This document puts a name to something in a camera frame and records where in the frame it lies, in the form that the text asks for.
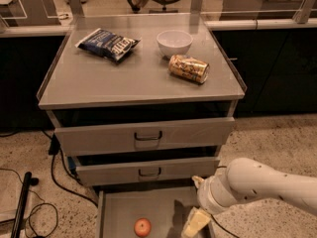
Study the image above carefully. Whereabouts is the top grey drawer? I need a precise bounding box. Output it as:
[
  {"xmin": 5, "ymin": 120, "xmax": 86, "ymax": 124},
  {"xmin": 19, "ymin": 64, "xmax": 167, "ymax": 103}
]
[{"xmin": 54, "ymin": 117, "xmax": 235, "ymax": 156}]

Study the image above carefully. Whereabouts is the black pole on floor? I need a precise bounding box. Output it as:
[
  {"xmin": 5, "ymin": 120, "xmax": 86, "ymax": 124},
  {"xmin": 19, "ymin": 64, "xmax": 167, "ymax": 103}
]
[{"xmin": 10, "ymin": 172, "xmax": 37, "ymax": 238}]

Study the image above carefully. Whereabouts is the white bowl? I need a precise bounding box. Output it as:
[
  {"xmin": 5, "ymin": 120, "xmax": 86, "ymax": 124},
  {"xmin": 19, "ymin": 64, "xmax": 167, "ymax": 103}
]
[{"xmin": 157, "ymin": 30, "xmax": 193, "ymax": 58}]

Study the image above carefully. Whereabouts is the black floor cable right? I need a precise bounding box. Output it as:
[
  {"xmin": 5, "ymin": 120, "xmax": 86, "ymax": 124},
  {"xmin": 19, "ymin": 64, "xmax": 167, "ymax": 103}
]
[{"xmin": 211, "ymin": 165, "xmax": 241, "ymax": 238}]

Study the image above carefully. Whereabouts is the red apple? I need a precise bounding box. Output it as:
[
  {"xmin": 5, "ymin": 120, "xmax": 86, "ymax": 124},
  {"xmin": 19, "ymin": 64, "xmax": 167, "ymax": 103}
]
[{"xmin": 134, "ymin": 218, "xmax": 152, "ymax": 238}]

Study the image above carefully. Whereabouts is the grey drawer cabinet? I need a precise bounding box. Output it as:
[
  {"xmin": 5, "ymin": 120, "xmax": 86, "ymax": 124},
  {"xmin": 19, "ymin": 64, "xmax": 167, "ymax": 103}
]
[{"xmin": 38, "ymin": 14, "xmax": 246, "ymax": 173}]

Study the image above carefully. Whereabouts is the gold drink can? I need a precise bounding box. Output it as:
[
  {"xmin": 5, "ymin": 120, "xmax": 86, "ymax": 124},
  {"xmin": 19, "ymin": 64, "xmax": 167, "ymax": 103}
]
[{"xmin": 168, "ymin": 55, "xmax": 209, "ymax": 84}]

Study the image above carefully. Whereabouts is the middle grey drawer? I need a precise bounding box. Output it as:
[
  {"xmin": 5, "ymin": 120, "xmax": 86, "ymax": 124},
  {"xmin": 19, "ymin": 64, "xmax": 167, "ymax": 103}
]
[{"xmin": 76, "ymin": 157, "xmax": 220, "ymax": 186}]

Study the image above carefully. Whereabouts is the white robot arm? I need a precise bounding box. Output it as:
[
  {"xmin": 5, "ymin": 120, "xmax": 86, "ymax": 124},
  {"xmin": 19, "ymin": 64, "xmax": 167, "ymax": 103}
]
[{"xmin": 181, "ymin": 158, "xmax": 317, "ymax": 238}]

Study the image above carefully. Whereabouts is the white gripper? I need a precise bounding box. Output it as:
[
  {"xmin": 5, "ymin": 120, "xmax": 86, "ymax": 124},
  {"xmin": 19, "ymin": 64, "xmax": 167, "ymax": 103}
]
[{"xmin": 181, "ymin": 169, "xmax": 238, "ymax": 238}]

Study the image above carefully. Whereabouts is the thin cable loop left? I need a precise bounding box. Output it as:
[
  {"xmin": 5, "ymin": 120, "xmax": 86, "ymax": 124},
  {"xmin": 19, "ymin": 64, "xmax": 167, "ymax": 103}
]
[{"xmin": 0, "ymin": 168, "xmax": 59, "ymax": 238}]

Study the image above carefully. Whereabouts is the bottom grey drawer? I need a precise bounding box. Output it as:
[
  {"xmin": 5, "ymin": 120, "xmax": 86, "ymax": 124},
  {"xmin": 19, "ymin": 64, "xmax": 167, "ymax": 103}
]
[{"xmin": 95, "ymin": 179, "xmax": 198, "ymax": 238}]

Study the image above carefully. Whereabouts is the blue chip bag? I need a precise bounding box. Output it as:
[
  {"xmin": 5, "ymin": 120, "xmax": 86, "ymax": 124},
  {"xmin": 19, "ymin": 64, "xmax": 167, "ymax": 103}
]
[{"xmin": 75, "ymin": 28, "xmax": 140, "ymax": 62}]

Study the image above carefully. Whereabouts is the black floor cable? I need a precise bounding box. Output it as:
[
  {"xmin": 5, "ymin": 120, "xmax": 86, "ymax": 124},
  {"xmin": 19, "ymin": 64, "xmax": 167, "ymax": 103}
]
[
  {"xmin": 211, "ymin": 165, "xmax": 241, "ymax": 238},
  {"xmin": 41, "ymin": 129, "xmax": 99, "ymax": 208}
]

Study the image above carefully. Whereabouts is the black floor cable left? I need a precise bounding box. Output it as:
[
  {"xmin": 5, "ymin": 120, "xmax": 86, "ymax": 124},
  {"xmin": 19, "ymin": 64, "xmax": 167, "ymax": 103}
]
[{"xmin": 41, "ymin": 129, "xmax": 99, "ymax": 208}]

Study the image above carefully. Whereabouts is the grey drawer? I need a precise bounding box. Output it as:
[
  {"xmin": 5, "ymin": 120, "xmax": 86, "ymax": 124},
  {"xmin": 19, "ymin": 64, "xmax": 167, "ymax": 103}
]
[
  {"xmin": 76, "ymin": 157, "xmax": 220, "ymax": 186},
  {"xmin": 54, "ymin": 117, "xmax": 235, "ymax": 156},
  {"xmin": 95, "ymin": 179, "xmax": 198, "ymax": 238}
]

